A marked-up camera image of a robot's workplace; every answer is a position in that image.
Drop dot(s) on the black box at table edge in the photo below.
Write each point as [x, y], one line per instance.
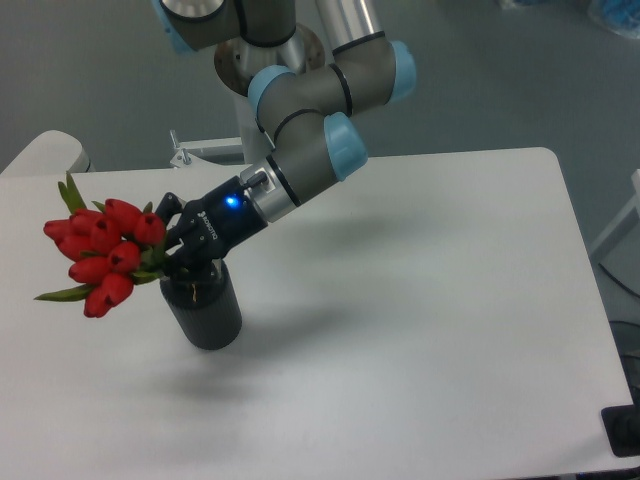
[622, 429]

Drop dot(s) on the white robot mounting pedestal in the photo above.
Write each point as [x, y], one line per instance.
[251, 145]

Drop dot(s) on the dark grey ribbed vase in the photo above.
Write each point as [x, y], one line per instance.
[205, 306]

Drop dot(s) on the white furniture frame right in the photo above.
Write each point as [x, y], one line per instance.
[620, 226]

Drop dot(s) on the white chair back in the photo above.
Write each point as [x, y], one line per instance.
[52, 152]

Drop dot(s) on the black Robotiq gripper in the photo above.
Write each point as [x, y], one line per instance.
[207, 229]

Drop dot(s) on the red tulip bouquet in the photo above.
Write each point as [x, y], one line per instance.
[112, 248]

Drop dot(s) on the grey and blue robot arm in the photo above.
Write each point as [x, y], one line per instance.
[302, 107]

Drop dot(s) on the blue and clear plastic bag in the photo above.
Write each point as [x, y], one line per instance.
[618, 16]

